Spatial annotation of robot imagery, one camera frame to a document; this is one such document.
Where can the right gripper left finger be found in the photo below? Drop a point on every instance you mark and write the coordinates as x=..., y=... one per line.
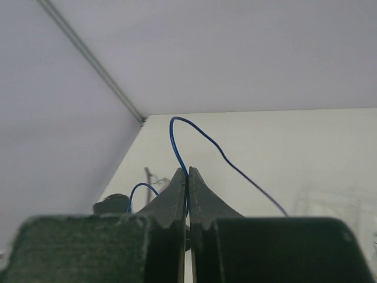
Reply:
x=147, y=246

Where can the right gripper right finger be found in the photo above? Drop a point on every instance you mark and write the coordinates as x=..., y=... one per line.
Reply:
x=228, y=247

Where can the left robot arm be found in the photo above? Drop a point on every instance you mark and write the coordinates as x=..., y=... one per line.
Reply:
x=116, y=203

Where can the white compartment tray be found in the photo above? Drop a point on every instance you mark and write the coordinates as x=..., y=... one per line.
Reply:
x=356, y=207

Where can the left aluminium frame post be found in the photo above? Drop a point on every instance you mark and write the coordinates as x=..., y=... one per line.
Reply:
x=90, y=58

